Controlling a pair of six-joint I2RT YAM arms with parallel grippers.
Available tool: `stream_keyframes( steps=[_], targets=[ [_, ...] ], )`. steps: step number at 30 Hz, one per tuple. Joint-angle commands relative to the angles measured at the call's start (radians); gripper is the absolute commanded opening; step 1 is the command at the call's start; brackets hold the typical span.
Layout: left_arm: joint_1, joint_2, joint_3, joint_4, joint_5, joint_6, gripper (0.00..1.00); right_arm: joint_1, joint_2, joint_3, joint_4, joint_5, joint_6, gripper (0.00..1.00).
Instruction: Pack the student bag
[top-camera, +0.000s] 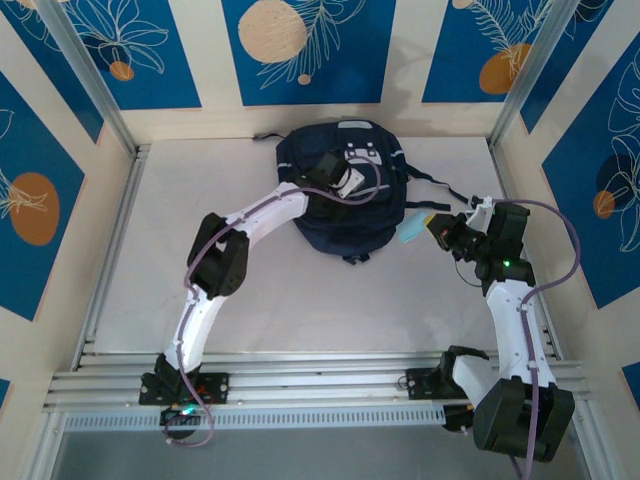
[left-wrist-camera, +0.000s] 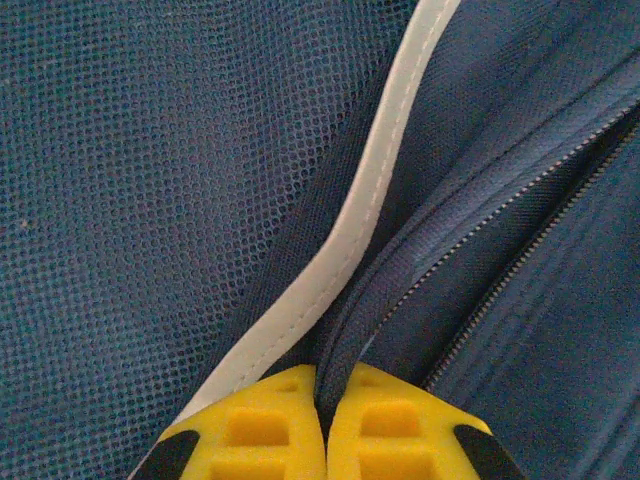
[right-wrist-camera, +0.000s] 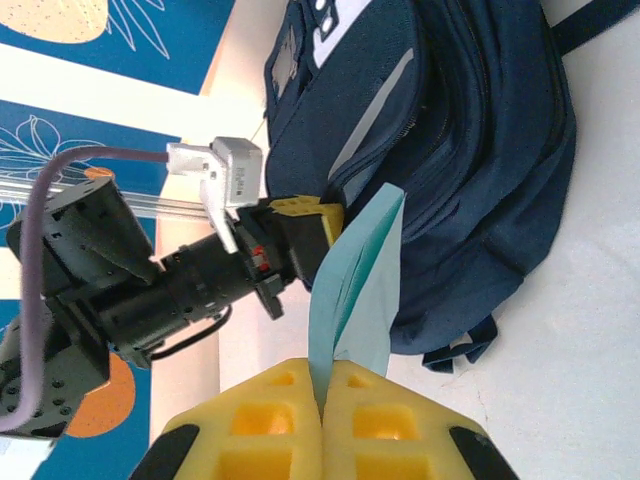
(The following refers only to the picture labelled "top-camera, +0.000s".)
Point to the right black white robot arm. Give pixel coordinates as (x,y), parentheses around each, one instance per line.
(520,420)

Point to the navy blue backpack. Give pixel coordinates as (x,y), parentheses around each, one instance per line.
(350,230)

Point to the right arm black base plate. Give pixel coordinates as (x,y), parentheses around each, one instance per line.
(422,382)

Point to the aluminium frame post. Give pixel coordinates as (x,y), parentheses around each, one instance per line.
(90,75)
(531,75)

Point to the light blue paper pad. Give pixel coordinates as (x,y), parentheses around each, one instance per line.
(412,229)

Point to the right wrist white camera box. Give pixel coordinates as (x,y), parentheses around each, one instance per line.
(479,212)

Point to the aluminium mounting rail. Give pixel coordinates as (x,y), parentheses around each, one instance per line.
(320,380)

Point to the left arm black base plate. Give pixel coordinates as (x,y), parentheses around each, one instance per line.
(217,387)

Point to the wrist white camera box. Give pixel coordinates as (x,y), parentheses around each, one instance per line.
(479,212)
(351,184)

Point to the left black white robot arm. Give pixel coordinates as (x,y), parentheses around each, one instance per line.
(220,260)

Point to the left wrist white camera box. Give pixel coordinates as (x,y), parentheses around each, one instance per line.
(351,184)

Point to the aluminium side rail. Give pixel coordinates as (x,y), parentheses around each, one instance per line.
(501,175)
(120,225)

